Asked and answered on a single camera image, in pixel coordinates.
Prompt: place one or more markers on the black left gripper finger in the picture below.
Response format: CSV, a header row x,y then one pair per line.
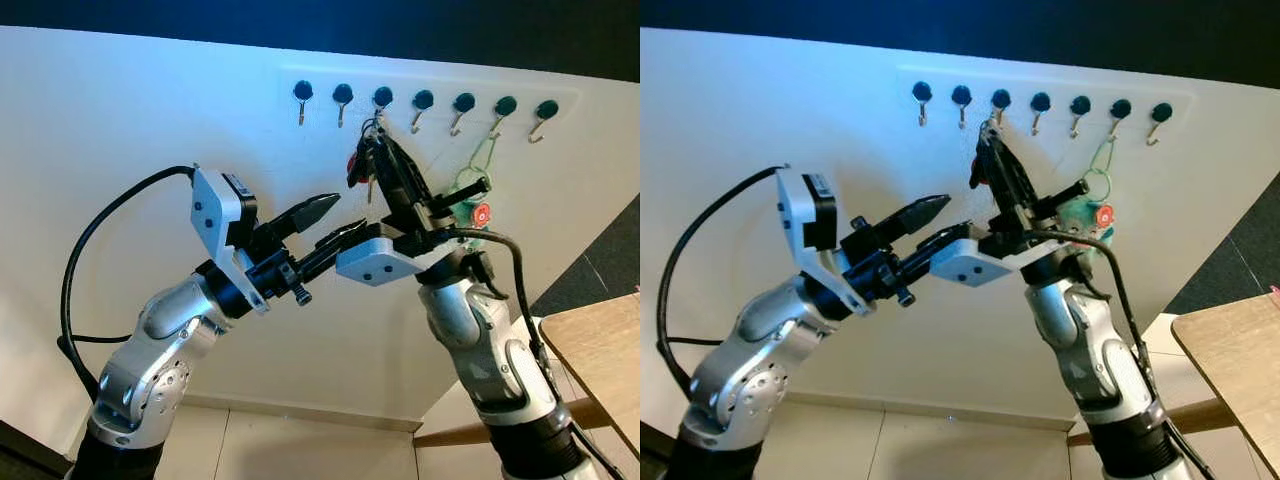
x,y
305,215
325,250
912,217
925,255

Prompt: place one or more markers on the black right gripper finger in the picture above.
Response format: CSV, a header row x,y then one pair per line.
x,y
998,180
385,180
410,180
1020,180

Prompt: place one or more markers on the key bunch with red tag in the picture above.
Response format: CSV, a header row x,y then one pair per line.
x,y
353,170
975,172

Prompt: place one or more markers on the black rug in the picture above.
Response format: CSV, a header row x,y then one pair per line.
x,y
1240,250
610,260

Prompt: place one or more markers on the light wooden table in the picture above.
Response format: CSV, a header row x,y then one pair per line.
x,y
1240,350
600,340

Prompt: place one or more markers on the black knob metal wall hook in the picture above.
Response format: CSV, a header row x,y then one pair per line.
x,y
424,98
383,96
962,94
464,101
547,108
1121,107
343,93
922,90
1001,97
303,90
1080,103
1041,100
1161,111
506,104

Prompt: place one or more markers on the white hook rail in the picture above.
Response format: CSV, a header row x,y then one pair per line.
x,y
450,78
1060,82

